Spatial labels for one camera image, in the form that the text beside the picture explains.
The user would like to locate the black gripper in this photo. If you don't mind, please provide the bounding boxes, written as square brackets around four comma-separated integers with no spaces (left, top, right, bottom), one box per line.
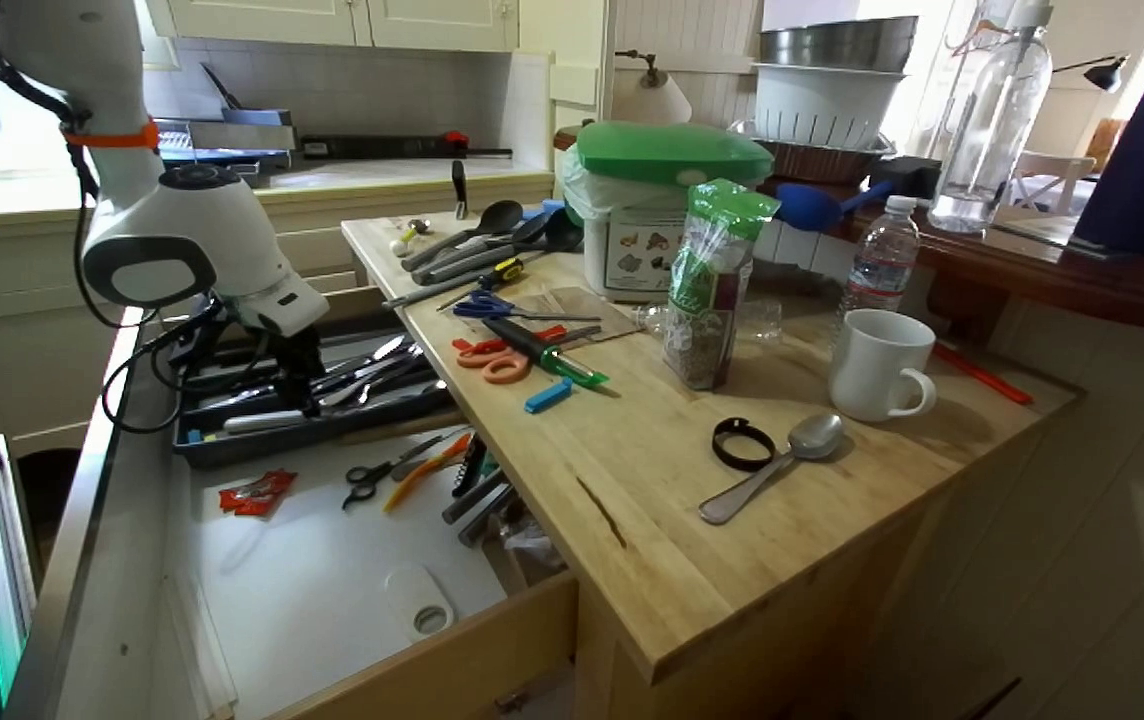
[219,329,323,401]

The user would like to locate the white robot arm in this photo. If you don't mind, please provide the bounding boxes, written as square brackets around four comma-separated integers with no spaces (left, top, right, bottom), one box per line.
[0,0,327,401]

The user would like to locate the orange red drawer item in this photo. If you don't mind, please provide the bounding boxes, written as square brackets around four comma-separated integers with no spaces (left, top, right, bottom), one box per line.
[218,466,295,514]

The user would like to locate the open wooden drawer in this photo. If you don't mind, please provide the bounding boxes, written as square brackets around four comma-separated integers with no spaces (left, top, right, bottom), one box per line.
[9,329,574,720]

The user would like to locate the black cutlery tray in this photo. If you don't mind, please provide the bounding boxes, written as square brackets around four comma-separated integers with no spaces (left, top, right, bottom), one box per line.
[174,322,453,466]

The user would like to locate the small black scissors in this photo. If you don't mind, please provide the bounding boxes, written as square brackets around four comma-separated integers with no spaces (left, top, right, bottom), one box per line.
[339,435,436,509]

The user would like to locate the yellow black screwdriver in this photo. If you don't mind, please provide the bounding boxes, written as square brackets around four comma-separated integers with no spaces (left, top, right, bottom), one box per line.
[384,257,525,306]

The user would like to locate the blue small clip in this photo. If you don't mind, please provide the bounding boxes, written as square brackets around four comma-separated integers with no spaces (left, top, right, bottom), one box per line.
[525,378,574,417]

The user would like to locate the white compost bin green lid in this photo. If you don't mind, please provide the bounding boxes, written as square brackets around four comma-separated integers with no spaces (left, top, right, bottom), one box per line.
[555,118,773,304]

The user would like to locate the green lidded food jar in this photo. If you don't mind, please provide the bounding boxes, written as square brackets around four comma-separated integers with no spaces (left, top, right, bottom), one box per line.
[659,178,778,391]

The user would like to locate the metal spoon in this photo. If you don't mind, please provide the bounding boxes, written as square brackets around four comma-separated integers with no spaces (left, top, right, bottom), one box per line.
[701,413,845,522]

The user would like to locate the white dish rack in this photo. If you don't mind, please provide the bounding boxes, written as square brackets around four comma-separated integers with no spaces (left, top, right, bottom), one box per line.
[752,65,902,150]

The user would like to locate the white mug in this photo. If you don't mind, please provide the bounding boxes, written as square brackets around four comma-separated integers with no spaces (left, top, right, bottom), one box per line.
[828,306,935,424]

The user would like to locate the small plastic water bottle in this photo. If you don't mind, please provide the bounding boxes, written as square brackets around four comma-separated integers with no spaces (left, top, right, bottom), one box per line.
[845,194,919,306]

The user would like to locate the steel mixing bowl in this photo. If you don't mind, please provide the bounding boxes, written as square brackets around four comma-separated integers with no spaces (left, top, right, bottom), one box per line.
[761,17,916,70]

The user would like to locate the orange handled scissors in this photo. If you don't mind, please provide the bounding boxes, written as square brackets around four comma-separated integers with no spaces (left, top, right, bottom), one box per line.
[453,329,567,383]

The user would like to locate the black ladle steel handle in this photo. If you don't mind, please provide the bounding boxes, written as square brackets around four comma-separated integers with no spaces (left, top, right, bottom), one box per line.
[401,198,525,271]

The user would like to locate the black spoon steel handle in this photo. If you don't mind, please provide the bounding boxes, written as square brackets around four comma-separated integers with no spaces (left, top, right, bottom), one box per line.
[413,233,547,282]

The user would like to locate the black ring band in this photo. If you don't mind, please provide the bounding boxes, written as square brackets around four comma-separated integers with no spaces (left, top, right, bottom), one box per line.
[714,417,778,473]

